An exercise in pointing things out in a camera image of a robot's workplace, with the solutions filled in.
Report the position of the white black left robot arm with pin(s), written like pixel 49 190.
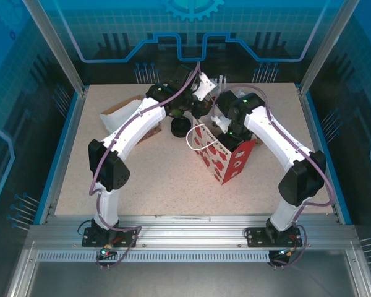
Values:
pixel 136 123

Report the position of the thin white printed strip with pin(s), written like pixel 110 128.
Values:
pixel 188 218

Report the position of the aluminium mounting rail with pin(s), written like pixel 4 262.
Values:
pixel 185 229

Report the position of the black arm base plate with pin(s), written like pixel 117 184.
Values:
pixel 89 239
pixel 256 238

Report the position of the white red paper gift bag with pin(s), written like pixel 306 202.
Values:
pixel 216 161

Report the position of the aluminium frame post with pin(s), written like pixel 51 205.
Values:
pixel 327 43
pixel 52 43

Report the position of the small circuit board with LEDs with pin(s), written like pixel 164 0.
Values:
pixel 106 252
pixel 284 253

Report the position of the black cup lid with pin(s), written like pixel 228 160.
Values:
pixel 179 128

